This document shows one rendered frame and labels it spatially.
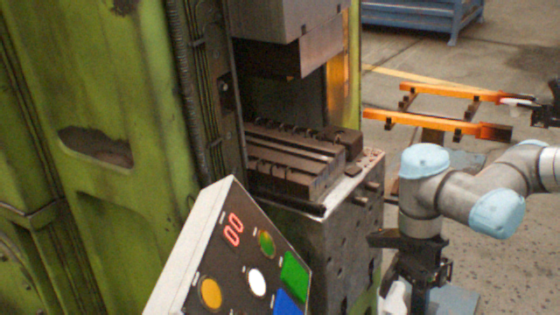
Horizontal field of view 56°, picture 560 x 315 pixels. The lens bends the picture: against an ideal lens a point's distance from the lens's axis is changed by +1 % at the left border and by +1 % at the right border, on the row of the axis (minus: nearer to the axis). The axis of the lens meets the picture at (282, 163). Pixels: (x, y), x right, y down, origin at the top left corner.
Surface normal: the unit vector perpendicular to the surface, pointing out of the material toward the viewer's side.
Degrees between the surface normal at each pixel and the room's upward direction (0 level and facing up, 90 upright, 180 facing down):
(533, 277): 0
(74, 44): 89
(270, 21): 90
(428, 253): 90
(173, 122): 90
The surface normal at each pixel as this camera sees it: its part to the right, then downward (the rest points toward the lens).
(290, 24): 0.84, 0.23
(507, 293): -0.07, -0.85
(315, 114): -0.55, 0.48
